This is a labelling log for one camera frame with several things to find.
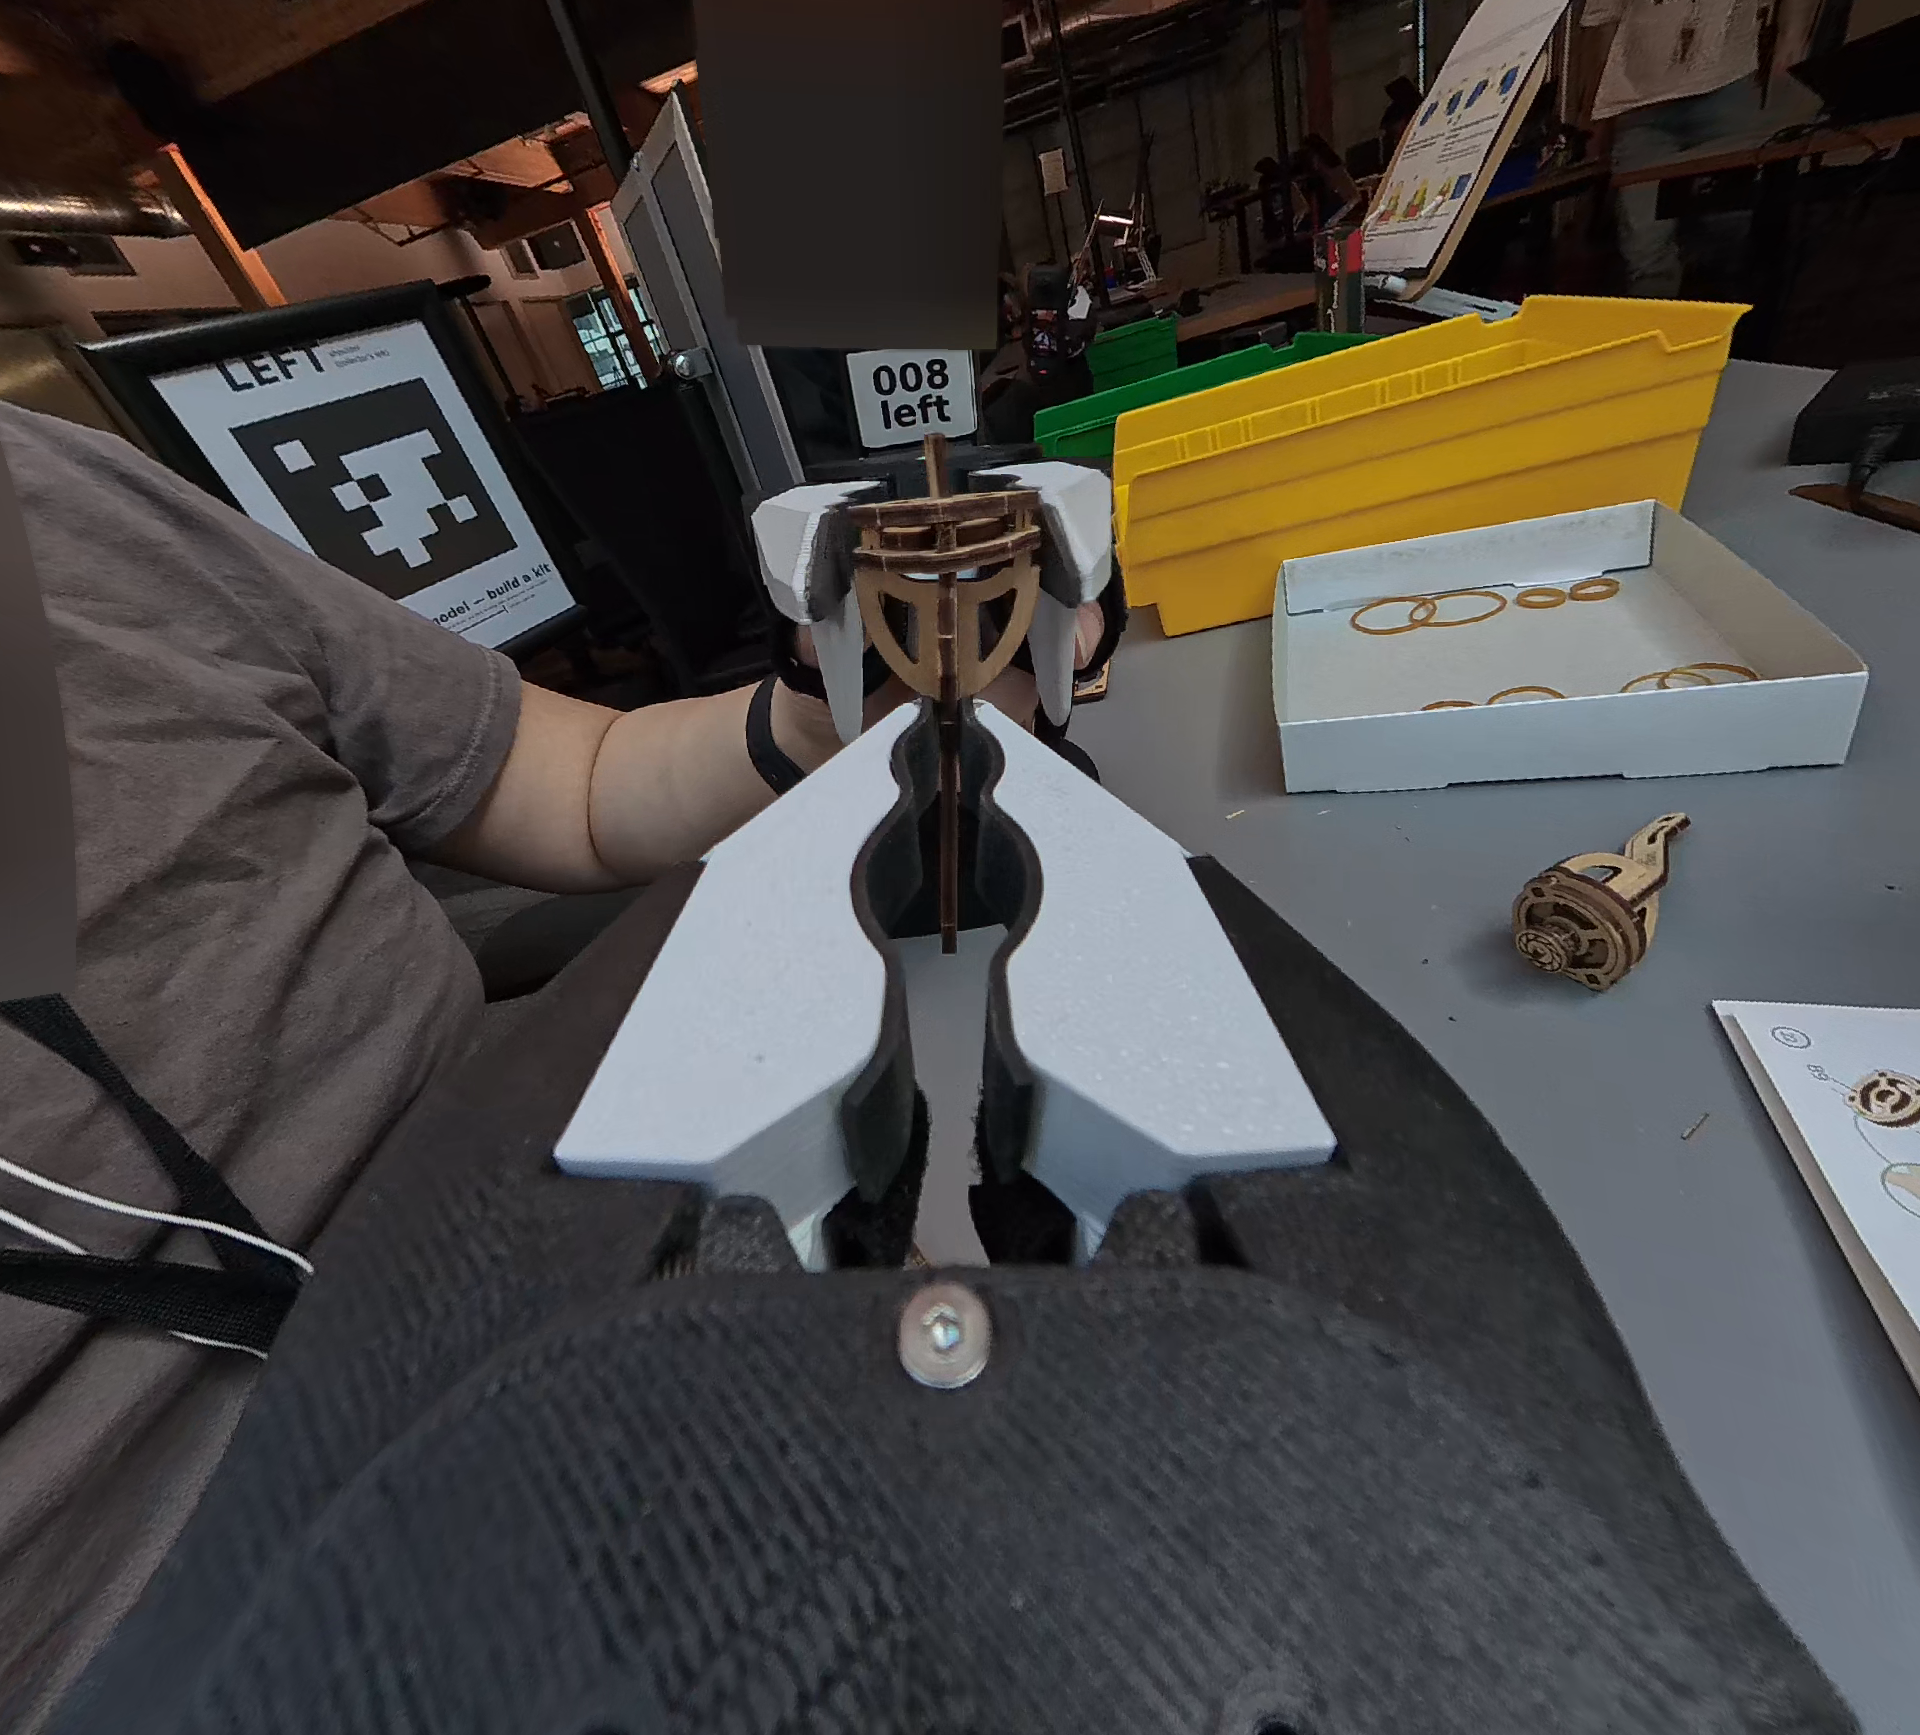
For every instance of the grey metal panel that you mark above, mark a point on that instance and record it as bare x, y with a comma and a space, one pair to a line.
674, 204

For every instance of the green plastic bin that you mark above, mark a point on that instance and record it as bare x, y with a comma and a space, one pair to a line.
1141, 414

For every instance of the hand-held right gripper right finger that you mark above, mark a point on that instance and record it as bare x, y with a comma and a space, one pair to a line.
1141, 1015

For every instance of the flat wooden sheet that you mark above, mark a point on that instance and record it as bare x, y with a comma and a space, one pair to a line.
1869, 498

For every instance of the person's left forearm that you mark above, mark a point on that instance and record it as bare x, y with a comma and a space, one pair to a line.
660, 776

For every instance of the small wooden gear assembly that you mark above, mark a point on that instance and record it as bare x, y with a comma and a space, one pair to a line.
901, 532
1575, 918

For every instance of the framed black-white marker sign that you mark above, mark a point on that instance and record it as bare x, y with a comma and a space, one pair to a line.
361, 474

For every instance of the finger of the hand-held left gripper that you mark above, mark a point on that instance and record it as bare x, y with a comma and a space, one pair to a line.
1080, 520
788, 558

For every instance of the person's grey-brown shirt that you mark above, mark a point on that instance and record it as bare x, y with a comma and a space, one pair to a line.
224, 790

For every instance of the illustrated instruction booklet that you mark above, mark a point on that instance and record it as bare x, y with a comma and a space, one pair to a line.
1831, 1165

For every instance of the white cardboard box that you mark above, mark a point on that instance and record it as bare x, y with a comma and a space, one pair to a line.
1561, 738

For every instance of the yellow plastic bin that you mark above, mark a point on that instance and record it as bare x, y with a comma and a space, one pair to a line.
1424, 444

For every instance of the instruction sheet on wooden board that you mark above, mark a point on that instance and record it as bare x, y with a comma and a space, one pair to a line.
1485, 70

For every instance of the group of tan rubber bands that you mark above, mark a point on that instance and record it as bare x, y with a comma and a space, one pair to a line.
1388, 618

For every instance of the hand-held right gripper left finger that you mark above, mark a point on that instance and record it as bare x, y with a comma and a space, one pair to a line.
751, 1015

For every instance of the person's left hand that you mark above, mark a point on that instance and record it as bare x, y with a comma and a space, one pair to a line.
822, 734

